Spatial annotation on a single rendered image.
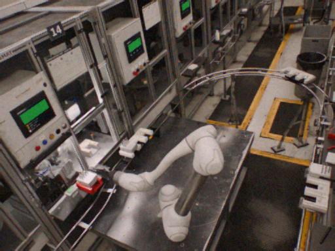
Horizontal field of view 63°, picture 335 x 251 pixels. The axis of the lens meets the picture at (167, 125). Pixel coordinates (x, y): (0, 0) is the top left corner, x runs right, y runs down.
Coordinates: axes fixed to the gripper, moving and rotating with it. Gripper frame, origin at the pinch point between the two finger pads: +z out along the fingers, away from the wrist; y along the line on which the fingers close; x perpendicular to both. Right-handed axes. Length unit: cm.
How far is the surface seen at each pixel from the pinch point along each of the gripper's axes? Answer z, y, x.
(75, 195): 10.3, -15.9, 15.8
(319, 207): -143, -25, -45
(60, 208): 19.4, -23.2, 26.0
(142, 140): 5, -27, -64
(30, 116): 21, 50, 12
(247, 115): -45, -111, -244
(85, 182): 9.6, -12.7, 4.6
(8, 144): 23, 43, 30
